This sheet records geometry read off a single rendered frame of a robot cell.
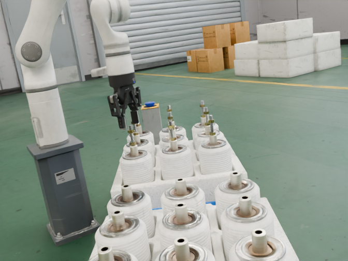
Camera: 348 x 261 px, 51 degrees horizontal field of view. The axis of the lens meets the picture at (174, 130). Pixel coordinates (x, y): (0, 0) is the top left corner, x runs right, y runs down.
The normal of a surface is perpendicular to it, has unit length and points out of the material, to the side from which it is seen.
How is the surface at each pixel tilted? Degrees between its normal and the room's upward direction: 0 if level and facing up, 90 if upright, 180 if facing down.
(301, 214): 0
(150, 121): 90
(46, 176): 90
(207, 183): 90
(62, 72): 90
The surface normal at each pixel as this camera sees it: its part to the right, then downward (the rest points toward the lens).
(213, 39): -0.84, 0.25
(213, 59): 0.48, 0.17
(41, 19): 0.25, 0.15
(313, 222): -0.13, -0.96
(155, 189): 0.04, 0.25
